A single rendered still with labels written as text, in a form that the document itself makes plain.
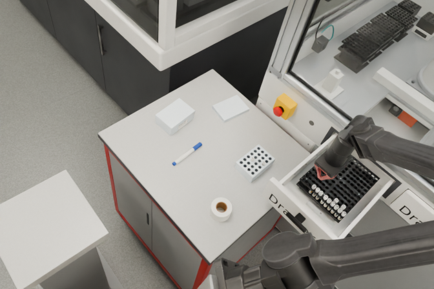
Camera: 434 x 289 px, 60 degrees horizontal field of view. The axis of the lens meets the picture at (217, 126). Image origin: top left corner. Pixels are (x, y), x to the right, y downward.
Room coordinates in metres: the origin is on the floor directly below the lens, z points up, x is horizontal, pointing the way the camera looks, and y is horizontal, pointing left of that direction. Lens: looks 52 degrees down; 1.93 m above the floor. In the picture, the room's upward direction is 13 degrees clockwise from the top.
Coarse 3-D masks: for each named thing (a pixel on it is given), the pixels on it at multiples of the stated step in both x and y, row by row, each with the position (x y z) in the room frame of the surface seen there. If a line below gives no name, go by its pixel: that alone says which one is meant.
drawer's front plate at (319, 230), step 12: (276, 180) 0.62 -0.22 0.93; (264, 192) 0.61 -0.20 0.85; (276, 192) 0.59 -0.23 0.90; (288, 192) 0.59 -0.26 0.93; (276, 204) 0.58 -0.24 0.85; (288, 204) 0.56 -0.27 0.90; (300, 204) 0.55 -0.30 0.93; (312, 216) 0.53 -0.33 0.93; (312, 228) 0.50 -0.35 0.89; (324, 228) 0.50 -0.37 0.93
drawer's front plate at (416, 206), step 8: (408, 192) 0.69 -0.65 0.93; (400, 200) 0.68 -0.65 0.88; (408, 200) 0.67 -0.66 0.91; (416, 200) 0.66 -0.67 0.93; (392, 208) 0.68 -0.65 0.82; (416, 208) 0.65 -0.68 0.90; (424, 208) 0.64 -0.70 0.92; (432, 208) 0.65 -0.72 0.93; (408, 216) 0.65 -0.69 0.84; (416, 216) 0.64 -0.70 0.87; (424, 216) 0.63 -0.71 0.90; (432, 216) 0.62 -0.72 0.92
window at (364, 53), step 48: (336, 0) 1.01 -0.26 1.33; (384, 0) 0.94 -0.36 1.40; (432, 0) 0.88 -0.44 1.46; (336, 48) 0.97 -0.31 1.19; (384, 48) 0.90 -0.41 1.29; (432, 48) 0.84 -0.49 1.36; (336, 96) 0.93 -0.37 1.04; (384, 96) 0.85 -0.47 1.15; (432, 96) 0.79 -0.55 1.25; (432, 144) 0.74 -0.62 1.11
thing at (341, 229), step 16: (304, 160) 0.74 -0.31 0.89; (368, 160) 0.80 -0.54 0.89; (288, 176) 0.67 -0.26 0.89; (384, 176) 0.76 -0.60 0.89; (304, 192) 0.65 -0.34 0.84; (368, 192) 0.71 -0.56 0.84; (384, 192) 0.70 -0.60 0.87; (320, 208) 0.61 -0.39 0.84; (352, 208) 0.63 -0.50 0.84; (368, 208) 0.61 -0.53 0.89; (336, 224) 0.56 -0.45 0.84; (352, 224) 0.55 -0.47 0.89
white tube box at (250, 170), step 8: (248, 152) 0.79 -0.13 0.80; (256, 152) 0.80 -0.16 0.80; (264, 152) 0.81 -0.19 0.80; (240, 160) 0.75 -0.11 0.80; (248, 160) 0.76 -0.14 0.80; (256, 160) 0.77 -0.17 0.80; (264, 160) 0.77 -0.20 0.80; (272, 160) 0.78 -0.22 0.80; (240, 168) 0.72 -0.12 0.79; (248, 168) 0.73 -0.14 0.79; (256, 168) 0.73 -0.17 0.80; (264, 168) 0.74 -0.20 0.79; (248, 176) 0.70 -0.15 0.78; (256, 176) 0.71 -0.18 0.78
